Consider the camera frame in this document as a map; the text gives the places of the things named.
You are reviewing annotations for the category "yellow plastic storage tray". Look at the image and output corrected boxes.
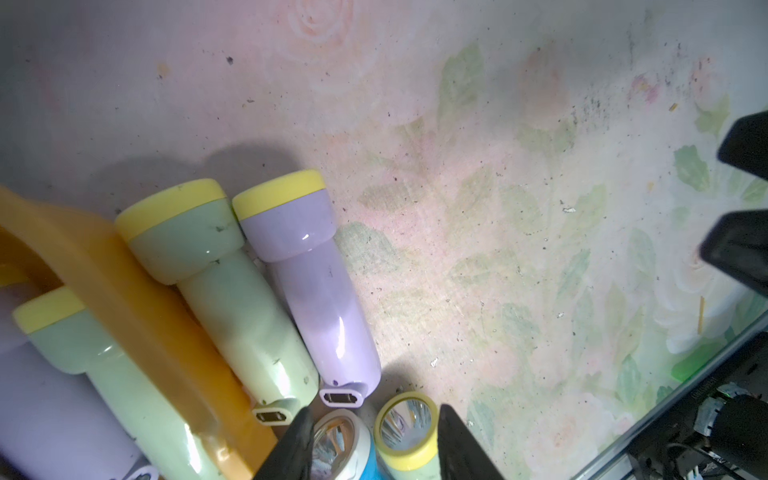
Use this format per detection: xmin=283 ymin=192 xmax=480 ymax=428
xmin=1 ymin=188 xmax=277 ymax=479

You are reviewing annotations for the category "purple flashlight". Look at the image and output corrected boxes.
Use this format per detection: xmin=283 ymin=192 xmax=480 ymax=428
xmin=232 ymin=170 xmax=381 ymax=408
xmin=1 ymin=264 xmax=160 ymax=479

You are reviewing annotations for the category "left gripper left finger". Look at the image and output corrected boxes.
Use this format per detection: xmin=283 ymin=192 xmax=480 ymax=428
xmin=253 ymin=407 xmax=314 ymax=480

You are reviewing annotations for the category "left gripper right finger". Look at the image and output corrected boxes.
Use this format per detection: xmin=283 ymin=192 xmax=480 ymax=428
xmin=437 ymin=404 xmax=503 ymax=480

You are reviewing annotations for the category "blue flashlight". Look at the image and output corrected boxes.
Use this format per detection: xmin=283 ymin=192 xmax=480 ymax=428
xmin=310 ymin=409 xmax=384 ymax=480

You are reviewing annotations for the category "green flashlight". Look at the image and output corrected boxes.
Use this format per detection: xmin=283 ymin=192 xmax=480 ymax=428
xmin=12 ymin=286 xmax=224 ymax=479
xmin=115 ymin=179 xmax=319 ymax=426
xmin=373 ymin=391 xmax=441 ymax=480

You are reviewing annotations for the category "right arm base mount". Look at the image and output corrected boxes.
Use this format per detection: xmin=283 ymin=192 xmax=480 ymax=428
xmin=628 ymin=335 xmax=767 ymax=479

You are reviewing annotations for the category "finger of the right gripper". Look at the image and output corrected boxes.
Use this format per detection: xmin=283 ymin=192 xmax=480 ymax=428
xmin=700 ymin=210 xmax=768 ymax=297
xmin=717 ymin=111 xmax=768 ymax=181

